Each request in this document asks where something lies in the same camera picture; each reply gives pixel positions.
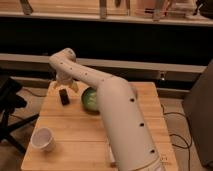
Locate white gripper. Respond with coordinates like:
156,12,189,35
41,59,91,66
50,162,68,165
53,71,79,93

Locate dark brown eraser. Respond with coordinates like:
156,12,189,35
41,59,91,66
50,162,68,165
59,89,70,105

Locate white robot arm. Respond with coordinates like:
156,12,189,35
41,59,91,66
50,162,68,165
49,48,166,171

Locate robot base cabinet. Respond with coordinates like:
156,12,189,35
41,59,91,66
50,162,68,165
182,59,213,170

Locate green bowl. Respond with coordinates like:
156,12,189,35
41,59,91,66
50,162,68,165
81,87,98,112

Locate black chair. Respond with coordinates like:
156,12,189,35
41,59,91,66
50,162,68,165
0,71,39,153

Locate white paper cup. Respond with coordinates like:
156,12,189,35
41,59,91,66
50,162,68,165
30,127,55,152

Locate white glue bottle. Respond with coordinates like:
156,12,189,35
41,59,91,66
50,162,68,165
107,144,116,167

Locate black cable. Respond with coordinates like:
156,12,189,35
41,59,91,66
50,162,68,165
163,111,194,171

